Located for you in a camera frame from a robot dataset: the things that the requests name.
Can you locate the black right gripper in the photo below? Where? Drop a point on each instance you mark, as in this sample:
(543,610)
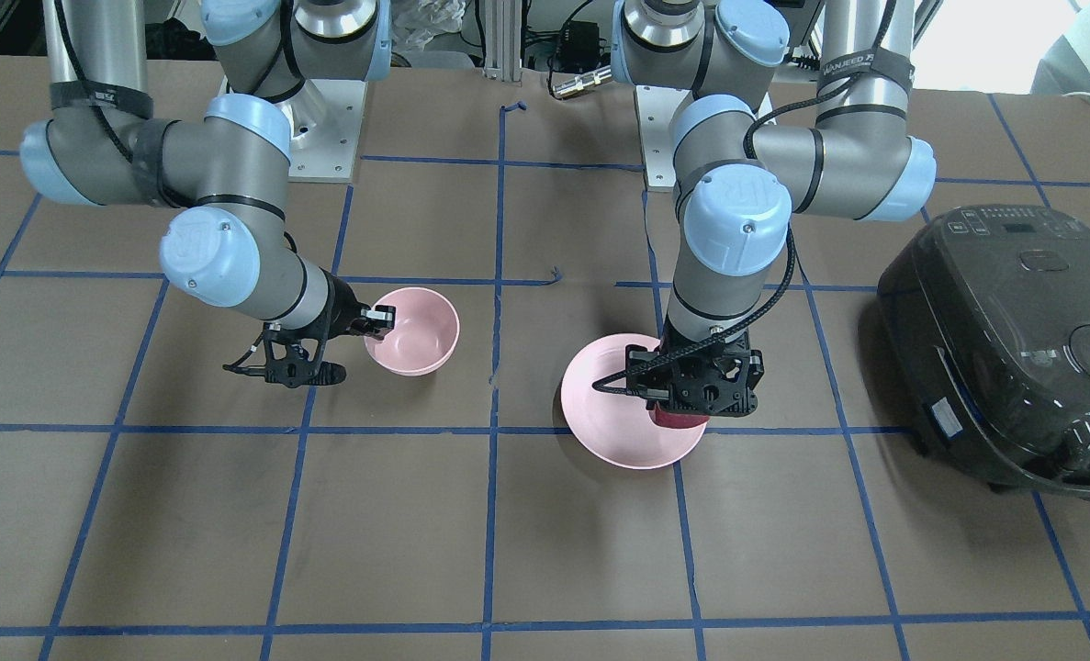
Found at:
(340,305)

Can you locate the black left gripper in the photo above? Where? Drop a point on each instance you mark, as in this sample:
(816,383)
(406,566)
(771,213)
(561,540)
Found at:
(754,365)

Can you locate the pink bowl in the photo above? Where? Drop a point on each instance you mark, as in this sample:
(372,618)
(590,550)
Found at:
(426,331)

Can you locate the red apple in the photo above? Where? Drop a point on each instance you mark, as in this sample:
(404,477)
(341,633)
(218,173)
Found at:
(673,420)

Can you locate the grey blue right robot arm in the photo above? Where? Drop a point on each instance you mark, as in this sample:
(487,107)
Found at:
(104,146)

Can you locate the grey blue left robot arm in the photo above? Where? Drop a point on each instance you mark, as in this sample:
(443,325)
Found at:
(740,177)

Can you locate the pink plate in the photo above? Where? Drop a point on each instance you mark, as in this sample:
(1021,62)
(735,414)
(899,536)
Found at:
(618,428)

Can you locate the black rice cooker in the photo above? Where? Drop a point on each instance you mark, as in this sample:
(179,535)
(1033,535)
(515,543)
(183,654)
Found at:
(988,312)

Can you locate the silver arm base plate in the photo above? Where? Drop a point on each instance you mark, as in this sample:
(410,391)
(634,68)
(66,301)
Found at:
(311,137)
(656,108)

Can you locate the aluminium frame post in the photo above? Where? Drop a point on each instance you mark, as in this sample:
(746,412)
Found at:
(502,22)

